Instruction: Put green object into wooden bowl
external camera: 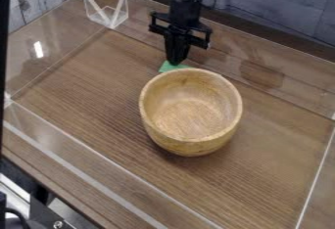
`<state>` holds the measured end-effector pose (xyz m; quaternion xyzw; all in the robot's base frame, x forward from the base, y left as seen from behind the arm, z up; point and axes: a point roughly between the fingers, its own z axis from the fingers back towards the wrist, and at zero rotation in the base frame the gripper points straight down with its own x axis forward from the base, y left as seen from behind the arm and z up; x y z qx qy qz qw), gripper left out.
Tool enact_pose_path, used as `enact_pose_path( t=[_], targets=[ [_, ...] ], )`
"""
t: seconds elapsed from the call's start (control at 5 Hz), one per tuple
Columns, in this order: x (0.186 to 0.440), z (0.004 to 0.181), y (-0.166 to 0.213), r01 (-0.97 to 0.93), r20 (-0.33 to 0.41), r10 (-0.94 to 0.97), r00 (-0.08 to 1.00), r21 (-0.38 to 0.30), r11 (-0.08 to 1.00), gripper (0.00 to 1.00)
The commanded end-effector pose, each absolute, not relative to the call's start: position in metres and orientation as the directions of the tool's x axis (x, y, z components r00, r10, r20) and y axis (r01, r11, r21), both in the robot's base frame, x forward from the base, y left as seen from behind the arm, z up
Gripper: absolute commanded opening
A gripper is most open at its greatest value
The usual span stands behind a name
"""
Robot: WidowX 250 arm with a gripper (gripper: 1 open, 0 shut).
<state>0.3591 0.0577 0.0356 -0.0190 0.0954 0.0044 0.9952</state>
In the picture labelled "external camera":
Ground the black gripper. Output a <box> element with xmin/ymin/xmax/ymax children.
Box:
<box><xmin>150</xmin><ymin>11</ymin><xmax>213</xmax><ymax>65</ymax></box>

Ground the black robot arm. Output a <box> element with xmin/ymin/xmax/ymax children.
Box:
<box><xmin>150</xmin><ymin>0</ymin><xmax>213</xmax><ymax>66</ymax></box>

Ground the green flat object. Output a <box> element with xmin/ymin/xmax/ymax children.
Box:
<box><xmin>159</xmin><ymin>61</ymin><xmax>189</xmax><ymax>73</ymax></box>

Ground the wooden bowl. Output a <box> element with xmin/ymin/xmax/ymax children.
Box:
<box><xmin>139</xmin><ymin>69</ymin><xmax>244</xmax><ymax>157</ymax></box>

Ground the clear acrylic tray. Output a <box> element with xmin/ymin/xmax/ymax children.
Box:
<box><xmin>3</xmin><ymin>0</ymin><xmax>335</xmax><ymax>229</ymax></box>

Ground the clear acrylic corner bracket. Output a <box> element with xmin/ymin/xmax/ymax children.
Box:
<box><xmin>85</xmin><ymin>0</ymin><xmax>129</xmax><ymax>29</ymax></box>

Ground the black metal mount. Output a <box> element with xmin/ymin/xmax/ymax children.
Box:
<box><xmin>29</xmin><ymin>197</ymin><xmax>77</xmax><ymax>229</ymax></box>

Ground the black cable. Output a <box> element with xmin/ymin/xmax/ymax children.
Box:
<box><xmin>5</xmin><ymin>206</ymin><xmax>33</xmax><ymax>229</ymax></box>

